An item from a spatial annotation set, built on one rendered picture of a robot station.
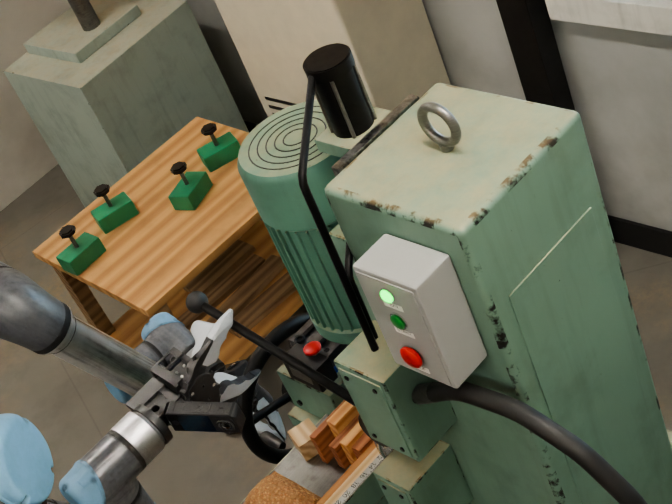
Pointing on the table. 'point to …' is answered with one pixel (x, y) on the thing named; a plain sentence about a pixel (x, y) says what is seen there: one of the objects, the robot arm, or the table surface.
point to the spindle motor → (298, 214)
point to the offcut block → (304, 438)
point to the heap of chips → (280, 492)
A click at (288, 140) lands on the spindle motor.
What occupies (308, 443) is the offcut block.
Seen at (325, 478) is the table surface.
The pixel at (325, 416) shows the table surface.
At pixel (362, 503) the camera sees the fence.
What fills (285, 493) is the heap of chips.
